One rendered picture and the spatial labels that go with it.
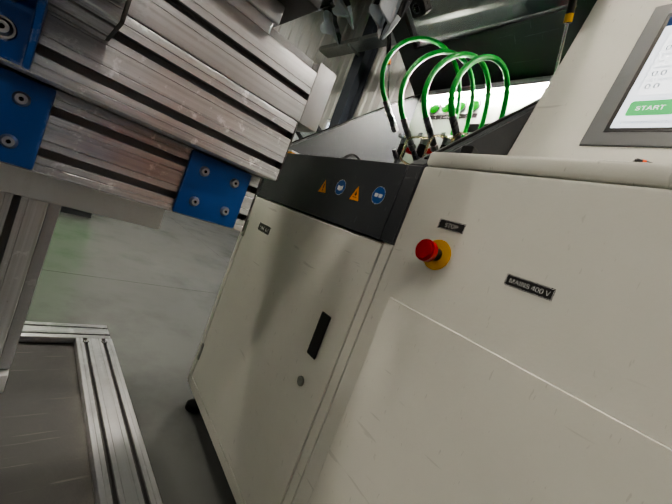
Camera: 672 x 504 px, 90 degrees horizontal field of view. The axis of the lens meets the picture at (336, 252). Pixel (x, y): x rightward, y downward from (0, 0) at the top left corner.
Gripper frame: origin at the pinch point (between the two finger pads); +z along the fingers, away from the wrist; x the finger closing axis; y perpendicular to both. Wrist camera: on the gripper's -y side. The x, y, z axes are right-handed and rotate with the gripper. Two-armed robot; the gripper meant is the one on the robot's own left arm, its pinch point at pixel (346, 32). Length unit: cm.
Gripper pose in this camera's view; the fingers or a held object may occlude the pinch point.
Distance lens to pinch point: 117.5
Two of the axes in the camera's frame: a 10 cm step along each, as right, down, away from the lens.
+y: -7.9, 4.5, -4.2
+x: 4.7, 0.1, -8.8
